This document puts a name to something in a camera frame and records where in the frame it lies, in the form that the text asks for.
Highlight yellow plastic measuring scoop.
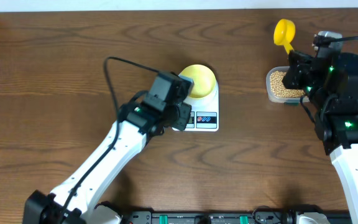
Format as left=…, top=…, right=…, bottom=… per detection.
left=273, top=19, right=296, bottom=54

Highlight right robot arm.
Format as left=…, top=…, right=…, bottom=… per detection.
left=283, top=35, right=358, bottom=223

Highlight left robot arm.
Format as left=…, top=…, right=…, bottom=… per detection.
left=22, top=72, right=194, bottom=223

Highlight white digital kitchen scale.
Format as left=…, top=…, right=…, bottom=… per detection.
left=185, top=82, right=219, bottom=132

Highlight pale yellow bowl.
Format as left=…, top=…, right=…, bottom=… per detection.
left=180, top=64, right=217, bottom=99

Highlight soybeans in container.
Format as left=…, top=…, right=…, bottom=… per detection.
left=269, top=71, right=304, bottom=98

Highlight clear plastic container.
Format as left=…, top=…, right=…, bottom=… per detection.
left=266, top=66, right=305, bottom=103

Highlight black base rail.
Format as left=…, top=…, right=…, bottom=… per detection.
left=94, top=202, right=351, bottom=224

